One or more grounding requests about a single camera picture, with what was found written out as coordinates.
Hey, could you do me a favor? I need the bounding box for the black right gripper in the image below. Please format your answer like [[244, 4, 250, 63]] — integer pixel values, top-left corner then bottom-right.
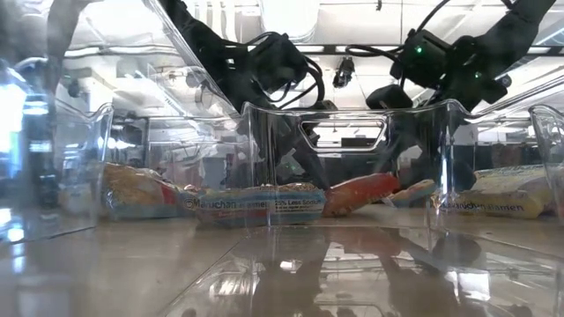
[[366, 56, 508, 186]]

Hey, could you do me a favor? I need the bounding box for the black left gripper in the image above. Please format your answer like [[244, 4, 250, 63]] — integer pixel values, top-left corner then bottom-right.
[[222, 83, 331, 191]]

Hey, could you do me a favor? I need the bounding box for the blue-edged Maruchan ramen packet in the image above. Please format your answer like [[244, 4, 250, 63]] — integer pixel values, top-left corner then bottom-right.
[[386, 178, 438, 209], [101, 161, 189, 220], [183, 182, 328, 229]]

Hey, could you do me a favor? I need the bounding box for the red Maruchan ramen packet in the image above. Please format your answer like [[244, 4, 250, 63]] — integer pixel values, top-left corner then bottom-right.
[[322, 172, 401, 218]]

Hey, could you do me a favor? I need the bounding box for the black monitor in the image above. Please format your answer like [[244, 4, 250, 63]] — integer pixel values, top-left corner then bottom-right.
[[341, 136, 382, 149]]

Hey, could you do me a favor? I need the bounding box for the clear plastic bin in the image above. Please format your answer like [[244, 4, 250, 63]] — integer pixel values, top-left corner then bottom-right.
[[527, 103, 564, 224], [145, 0, 564, 317], [0, 56, 116, 246]]

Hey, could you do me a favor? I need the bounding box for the black ceiling dome fixture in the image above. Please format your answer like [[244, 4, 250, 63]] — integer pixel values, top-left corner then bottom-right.
[[184, 70, 203, 90]]

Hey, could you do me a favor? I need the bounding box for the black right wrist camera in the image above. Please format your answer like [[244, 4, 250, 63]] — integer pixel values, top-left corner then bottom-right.
[[390, 28, 453, 89]]

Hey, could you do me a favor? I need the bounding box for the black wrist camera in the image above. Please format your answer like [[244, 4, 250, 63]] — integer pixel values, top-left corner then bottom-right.
[[249, 31, 310, 94], [390, 28, 453, 89]]

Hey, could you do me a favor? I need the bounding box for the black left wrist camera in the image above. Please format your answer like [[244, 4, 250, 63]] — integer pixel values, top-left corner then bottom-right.
[[249, 31, 310, 94]]

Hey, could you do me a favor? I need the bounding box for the silver ventilation duct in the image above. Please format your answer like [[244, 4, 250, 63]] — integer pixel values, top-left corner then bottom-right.
[[259, 0, 321, 43]]

